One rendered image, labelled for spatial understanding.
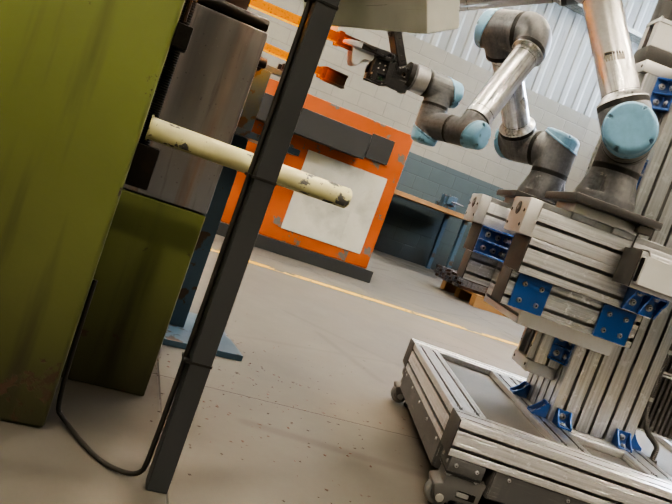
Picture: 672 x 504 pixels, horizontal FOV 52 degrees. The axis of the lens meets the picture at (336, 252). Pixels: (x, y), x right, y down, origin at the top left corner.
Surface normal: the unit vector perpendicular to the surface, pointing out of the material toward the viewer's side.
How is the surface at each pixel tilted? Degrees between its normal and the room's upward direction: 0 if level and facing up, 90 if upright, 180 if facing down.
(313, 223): 90
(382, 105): 90
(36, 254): 90
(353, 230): 90
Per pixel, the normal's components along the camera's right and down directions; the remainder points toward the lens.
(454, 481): 0.03, 0.10
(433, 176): 0.27, 0.18
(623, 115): -0.32, 0.09
